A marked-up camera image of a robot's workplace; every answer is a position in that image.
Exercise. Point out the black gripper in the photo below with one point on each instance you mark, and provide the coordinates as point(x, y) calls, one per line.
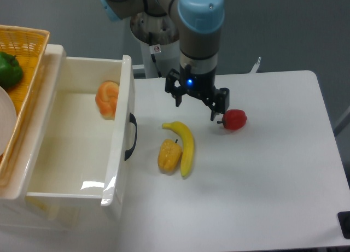
point(197, 85)

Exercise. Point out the white top drawer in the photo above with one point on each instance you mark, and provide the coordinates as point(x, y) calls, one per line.
point(83, 156)

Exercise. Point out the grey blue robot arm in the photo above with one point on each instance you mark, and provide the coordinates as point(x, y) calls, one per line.
point(199, 25)

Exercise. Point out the white drawer cabinet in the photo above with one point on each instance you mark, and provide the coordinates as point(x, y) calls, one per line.
point(19, 207)

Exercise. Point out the red bell pepper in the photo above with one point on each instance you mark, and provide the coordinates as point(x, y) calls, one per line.
point(233, 119)

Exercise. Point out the yellow banana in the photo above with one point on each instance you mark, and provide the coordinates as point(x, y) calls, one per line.
point(187, 138)

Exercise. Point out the yellow bell pepper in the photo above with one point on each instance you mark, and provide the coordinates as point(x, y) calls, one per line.
point(169, 155)

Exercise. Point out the orange bread roll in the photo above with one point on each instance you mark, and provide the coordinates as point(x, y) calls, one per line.
point(107, 99)

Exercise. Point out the yellow woven basket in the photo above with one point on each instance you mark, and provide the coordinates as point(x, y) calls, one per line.
point(28, 45)

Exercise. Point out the green bell pepper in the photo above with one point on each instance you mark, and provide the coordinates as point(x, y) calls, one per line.
point(11, 71)

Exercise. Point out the white plate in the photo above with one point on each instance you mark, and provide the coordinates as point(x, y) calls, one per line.
point(8, 120)

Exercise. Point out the black corner object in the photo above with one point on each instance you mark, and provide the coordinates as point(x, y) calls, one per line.
point(344, 220)

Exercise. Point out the white table bracket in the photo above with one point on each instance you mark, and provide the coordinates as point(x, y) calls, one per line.
point(256, 66)

